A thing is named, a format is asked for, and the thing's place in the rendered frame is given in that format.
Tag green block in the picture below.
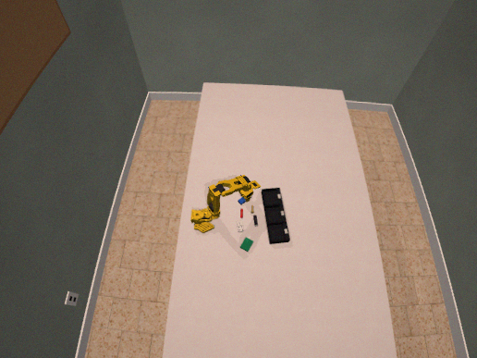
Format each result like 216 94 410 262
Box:
240 238 253 252

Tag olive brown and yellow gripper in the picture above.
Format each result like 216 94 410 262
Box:
238 180 261 202

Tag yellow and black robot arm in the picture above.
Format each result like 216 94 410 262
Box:
191 175 251 233

